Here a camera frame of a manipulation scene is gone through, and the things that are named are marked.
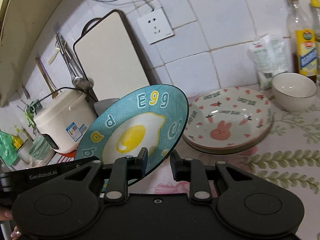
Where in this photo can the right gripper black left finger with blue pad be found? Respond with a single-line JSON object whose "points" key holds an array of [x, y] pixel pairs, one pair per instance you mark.
{"points": [[123, 170]]}

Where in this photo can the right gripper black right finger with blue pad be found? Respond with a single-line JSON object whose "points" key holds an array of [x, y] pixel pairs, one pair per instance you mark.
{"points": [[192, 171]]}

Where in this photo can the blue egg pattern plate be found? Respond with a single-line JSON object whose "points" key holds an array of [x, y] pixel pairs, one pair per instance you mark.
{"points": [[153, 117]]}

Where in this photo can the pink bunny pattern plate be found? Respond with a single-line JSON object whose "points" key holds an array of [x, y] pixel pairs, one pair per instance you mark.
{"points": [[228, 118]]}

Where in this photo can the white black-rimmed plate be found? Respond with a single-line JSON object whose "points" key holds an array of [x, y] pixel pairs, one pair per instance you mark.
{"points": [[232, 150]]}

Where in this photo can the stacked green bowls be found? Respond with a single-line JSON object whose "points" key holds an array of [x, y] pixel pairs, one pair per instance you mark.
{"points": [[40, 148]]}

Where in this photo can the person's left hand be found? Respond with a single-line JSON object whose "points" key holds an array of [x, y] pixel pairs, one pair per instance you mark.
{"points": [[6, 215]]}

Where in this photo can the green plastic bag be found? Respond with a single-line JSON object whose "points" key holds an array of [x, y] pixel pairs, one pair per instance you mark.
{"points": [[8, 151]]}

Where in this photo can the white rice cooker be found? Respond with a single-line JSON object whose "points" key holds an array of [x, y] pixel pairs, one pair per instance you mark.
{"points": [[64, 120]]}

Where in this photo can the hanging metal ladles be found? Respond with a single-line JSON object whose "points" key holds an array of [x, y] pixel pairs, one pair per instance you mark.
{"points": [[78, 78]]}

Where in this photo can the floral fern tablecloth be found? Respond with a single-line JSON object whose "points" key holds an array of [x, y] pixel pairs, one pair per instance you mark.
{"points": [[288, 156]]}

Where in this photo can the cream cutting board black rim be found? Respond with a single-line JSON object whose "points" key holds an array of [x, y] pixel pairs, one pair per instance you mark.
{"points": [[111, 56]]}

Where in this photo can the white bowl back left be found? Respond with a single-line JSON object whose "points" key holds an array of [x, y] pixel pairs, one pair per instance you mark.
{"points": [[294, 92]]}

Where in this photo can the white plastic seasoning bag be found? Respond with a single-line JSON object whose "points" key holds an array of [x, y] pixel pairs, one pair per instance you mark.
{"points": [[268, 53]]}

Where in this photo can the yellow label cooking wine bottle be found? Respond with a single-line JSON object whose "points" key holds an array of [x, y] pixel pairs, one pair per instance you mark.
{"points": [[303, 45]]}

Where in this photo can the vinegar bottle yellow cap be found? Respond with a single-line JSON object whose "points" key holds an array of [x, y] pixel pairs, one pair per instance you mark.
{"points": [[315, 7]]}

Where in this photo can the white wall socket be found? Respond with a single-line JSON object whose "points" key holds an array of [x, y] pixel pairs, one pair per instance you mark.
{"points": [[155, 26]]}

